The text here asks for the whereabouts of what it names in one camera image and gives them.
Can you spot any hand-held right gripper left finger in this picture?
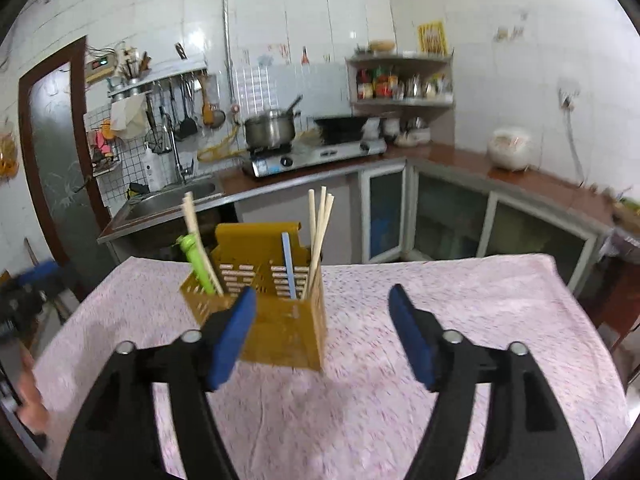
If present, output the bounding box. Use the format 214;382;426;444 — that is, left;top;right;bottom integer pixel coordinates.
56;286;258;480

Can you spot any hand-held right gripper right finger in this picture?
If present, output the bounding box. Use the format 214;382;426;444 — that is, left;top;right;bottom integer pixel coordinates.
388;284;586;480

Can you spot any silver gas stove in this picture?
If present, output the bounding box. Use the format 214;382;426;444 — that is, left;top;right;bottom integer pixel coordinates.
242;139;389;179

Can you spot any blue chair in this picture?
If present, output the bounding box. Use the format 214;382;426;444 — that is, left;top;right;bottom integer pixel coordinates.
21;259;63;285

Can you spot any black wok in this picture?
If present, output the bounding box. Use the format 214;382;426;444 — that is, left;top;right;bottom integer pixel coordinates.
313;115;381;144

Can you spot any yellow wall picture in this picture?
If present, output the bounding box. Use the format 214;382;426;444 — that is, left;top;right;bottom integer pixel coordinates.
417;20;448;56

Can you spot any yellow slotted utensil holder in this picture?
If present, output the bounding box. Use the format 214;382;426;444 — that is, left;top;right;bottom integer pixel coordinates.
179;221;329;372

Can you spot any white soap pump bottle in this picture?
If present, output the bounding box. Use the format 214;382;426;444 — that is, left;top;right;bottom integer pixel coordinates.
141;142;164;192

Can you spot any plastic covered side table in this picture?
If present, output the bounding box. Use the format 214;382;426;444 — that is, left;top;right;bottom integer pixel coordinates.
589;230;640;342

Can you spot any stack of white bowls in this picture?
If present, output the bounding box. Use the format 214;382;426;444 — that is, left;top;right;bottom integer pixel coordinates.
382;117;431;147

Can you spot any white rice cooker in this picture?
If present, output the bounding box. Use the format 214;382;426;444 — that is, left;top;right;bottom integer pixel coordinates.
487;126;534;171

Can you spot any row of condiment bottles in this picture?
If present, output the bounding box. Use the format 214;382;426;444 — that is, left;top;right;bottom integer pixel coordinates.
355;67;451;100

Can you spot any wooden hanging ladle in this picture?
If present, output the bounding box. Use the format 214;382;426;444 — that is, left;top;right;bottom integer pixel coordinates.
199;74;226;129

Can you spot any orange wall decoration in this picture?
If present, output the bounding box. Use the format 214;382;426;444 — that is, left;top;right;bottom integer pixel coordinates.
0;129;21;181

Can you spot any glass door base cabinet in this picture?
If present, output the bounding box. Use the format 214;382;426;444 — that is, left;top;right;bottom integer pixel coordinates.
359;160;609;291

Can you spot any stainless steel pot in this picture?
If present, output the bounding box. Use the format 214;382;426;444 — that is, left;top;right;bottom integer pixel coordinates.
243;94;304;150

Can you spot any grey corner shelf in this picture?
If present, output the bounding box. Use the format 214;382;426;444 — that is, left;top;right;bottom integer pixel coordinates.
345;52;455;109

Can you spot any pink floral tablecloth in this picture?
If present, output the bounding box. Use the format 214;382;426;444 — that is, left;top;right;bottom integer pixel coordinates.
30;252;634;480

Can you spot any white hanging cloth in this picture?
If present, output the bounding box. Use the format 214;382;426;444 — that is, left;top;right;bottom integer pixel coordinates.
109;97;147;140

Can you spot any dark wooden glass door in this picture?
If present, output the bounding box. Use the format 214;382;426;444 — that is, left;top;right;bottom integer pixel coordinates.
18;35;116;266

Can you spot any green frog handle fork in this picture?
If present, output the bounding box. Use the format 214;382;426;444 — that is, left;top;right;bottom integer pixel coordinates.
175;233;216;296

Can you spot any stainless steel sink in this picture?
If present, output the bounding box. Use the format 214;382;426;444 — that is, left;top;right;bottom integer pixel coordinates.
107;177;226;234

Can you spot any metal canister with utensils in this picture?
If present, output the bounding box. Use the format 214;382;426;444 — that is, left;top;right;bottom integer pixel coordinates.
119;57;151;86

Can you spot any metal faucet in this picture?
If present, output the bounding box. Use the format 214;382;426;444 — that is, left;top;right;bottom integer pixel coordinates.
162;114;194;185

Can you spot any beige wall control box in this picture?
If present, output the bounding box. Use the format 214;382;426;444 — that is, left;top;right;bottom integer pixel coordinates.
84;54;119;81

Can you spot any wire grid wall rack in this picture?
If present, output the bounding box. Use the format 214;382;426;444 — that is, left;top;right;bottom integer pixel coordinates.
87;119;121;176

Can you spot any metal wall rack shelf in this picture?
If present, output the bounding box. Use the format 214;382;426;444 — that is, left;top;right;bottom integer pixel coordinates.
106;62;209;99

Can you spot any light blue plastic spoon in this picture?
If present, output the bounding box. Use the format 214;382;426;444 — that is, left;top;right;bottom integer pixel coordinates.
280;231;299;300

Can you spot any person's left hand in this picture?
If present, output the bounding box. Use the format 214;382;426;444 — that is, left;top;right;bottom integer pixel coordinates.
17;347;52;437

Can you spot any brown kitchen countertop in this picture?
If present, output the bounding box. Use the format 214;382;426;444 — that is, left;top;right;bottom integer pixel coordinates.
97;142;619;246

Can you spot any yellow hose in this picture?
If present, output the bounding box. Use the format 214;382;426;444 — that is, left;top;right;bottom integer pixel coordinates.
197;127;241;164

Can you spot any black power cable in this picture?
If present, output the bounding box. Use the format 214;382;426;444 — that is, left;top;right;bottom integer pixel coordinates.
567;107;586;186

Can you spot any metal wall pipe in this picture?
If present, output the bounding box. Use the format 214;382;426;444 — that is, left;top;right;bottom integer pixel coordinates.
219;0;239;126

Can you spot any black hanging spatula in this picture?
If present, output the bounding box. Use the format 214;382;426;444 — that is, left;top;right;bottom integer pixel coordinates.
174;80;199;139

